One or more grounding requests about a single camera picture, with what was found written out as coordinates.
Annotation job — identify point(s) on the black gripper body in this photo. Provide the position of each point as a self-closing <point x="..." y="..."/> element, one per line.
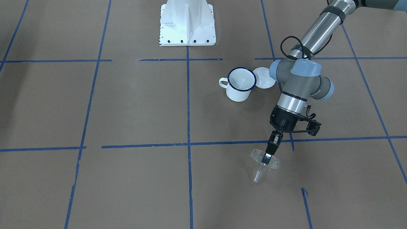
<point x="281" y="121"/>

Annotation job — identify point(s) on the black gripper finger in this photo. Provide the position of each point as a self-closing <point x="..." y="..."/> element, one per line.
<point x="270" y="150"/>
<point x="277" y="137"/>

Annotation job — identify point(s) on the clear plastic funnel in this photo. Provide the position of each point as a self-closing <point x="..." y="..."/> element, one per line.
<point x="263" y="163"/>

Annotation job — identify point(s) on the white enamel mug lid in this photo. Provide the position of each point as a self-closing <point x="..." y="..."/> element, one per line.
<point x="263" y="79"/>

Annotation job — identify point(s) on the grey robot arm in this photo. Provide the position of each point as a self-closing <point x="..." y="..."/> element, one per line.
<point x="301" y="76"/>

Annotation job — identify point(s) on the white enamel mug blue rim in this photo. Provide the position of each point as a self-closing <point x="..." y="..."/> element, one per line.
<point x="238" y="84"/>

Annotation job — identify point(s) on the black wrist camera with cable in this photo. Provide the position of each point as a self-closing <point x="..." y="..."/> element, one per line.
<point x="313" y="126"/>

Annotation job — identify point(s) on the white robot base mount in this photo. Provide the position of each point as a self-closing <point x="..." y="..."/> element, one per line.
<point x="187" y="22"/>

